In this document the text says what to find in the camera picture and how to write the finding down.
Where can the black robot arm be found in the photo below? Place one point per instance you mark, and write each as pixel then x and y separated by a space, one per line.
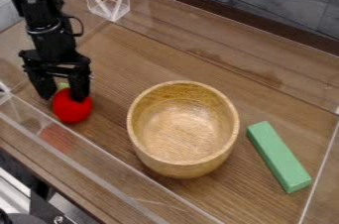
pixel 43 13

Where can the wooden bowl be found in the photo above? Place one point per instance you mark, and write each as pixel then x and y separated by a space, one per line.
pixel 183 125

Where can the green rectangular block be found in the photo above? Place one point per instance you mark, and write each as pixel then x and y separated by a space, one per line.
pixel 284 165

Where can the clear acrylic enclosure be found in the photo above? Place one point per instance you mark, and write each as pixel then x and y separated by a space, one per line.
pixel 279 81

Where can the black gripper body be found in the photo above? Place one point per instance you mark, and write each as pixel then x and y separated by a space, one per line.
pixel 54 57

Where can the black metal table bracket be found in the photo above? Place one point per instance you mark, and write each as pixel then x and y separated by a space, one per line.
pixel 46 211

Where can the red felt strawberry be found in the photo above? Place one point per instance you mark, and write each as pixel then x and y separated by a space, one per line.
pixel 68 110

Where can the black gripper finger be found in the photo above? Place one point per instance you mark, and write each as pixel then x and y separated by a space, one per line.
pixel 79 83
pixel 43 83

